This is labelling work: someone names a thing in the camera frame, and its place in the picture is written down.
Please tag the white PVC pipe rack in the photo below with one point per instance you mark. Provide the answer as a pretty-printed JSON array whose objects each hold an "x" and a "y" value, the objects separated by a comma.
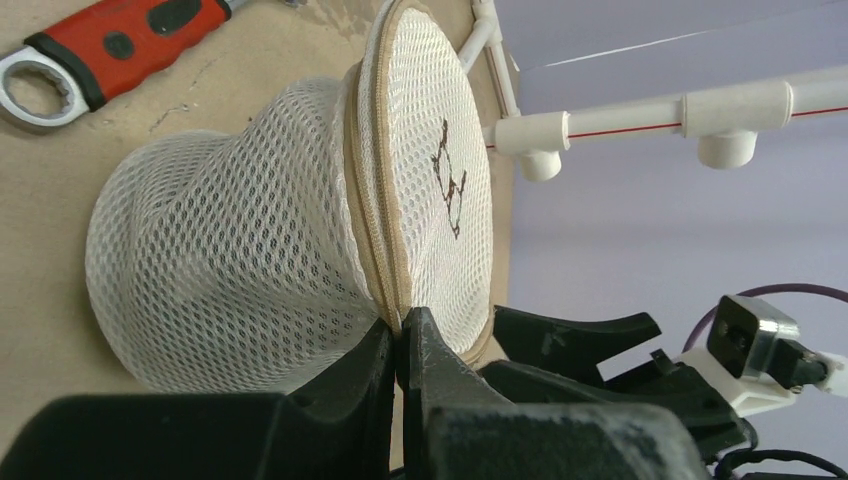
[{"x": 725, "y": 121}]

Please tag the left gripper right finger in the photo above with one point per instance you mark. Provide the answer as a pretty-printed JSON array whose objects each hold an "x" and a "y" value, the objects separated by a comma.
[{"x": 455, "y": 426}]

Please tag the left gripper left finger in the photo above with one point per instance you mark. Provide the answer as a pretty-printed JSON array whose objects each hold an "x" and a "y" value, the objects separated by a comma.
[{"x": 337, "y": 426}]

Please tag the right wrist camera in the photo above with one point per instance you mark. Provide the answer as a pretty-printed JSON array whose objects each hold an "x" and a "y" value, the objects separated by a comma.
[{"x": 754, "y": 359}]

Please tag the red handled adjustable wrench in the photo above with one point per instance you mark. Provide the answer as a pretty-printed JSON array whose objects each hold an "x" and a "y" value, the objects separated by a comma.
[{"x": 108, "y": 49}]

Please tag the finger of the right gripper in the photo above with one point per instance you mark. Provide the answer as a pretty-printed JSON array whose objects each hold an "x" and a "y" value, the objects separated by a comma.
[
  {"x": 570, "y": 349},
  {"x": 709, "y": 419}
]

